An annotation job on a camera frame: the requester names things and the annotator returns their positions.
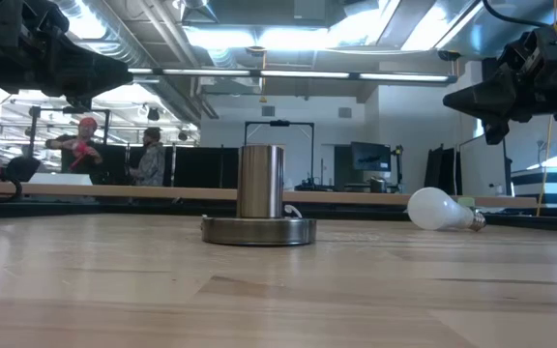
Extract black partition panels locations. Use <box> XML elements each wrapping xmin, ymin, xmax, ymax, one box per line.
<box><xmin>89</xmin><ymin>143</ymin><xmax>241</xmax><ymax>189</ymax></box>

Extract black gantry frame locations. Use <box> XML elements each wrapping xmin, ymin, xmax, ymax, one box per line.
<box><xmin>25</xmin><ymin>104</ymin><xmax>112</xmax><ymax>183</ymax></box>
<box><xmin>244</xmin><ymin>119</ymin><xmax>315</xmax><ymax>189</ymax></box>

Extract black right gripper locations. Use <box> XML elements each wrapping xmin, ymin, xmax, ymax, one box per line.
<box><xmin>442</xmin><ymin>3</ymin><xmax>557</xmax><ymax>147</ymax></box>

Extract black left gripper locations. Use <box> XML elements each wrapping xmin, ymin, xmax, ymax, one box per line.
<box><xmin>0</xmin><ymin>0</ymin><xmax>134</xmax><ymax>110</ymax></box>

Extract white box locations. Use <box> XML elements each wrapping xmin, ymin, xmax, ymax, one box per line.
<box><xmin>27</xmin><ymin>172</ymin><xmax>94</xmax><ymax>187</ymax></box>

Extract black computer monitor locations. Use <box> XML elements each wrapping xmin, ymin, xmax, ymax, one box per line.
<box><xmin>349</xmin><ymin>141</ymin><xmax>393</xmax><ymax>173</ymax></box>

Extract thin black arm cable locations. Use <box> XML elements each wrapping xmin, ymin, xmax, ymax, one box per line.
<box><xmin>481</xmin><ymin>0</ymin><xmax>550</xmax><ymax>28</ymax></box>

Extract yellow hanging cable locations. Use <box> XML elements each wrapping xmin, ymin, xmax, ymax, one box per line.
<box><xmin>536</xmin><ymin>0</ymin><xmax>557</xmax><ymax>217</ymax></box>

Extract long ceiling light strip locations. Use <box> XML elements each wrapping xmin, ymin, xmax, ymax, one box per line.
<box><xmin>126</xmin><ymin>67</ymin><xmax>456</xmax><ymax>84</ymax></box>

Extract long wooden board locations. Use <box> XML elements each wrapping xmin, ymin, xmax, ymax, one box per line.
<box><xmin>0</xmin><ymin>179</ymin><xmax>539</xmax><ymax>209</ymax></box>

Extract brushed metal lamp base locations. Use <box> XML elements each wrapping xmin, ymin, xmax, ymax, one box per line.
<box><xmin>200</xmin><ymin>144</ymin><xmax>317</xmax><ymax>247</ymax></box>

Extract black leaning panels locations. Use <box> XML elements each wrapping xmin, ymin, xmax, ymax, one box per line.
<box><xmin>422</xmin><ymin>143</ymin><xmax>459</xmax><ymax>195</ymax></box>

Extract white board on stand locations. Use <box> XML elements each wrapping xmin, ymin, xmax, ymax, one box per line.
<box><xmin>459</xmin><ymin>133</ymin><xmax>513</xmax><ymax>197</ymax></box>

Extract white frosted lightbulb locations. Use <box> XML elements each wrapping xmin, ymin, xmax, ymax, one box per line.
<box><xmin>406</xmin><ymin>187</ymin><xmax>487</xmax><ymax>232</ymax></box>

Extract silver ceiling duct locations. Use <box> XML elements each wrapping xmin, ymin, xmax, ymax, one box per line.
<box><xmin>50</xmin><ymin>0</ymin><xmax>220</xmax><ymax>122</ymax></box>

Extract person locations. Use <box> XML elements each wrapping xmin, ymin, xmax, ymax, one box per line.
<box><xmin>128</xmin><ymin>127</ymin><xmax>167</xmax><ymax>188</ymax></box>
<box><xmin>44</xmin><ymin>117</ymin><xmax>104</xmax><ymax>186</ymax></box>

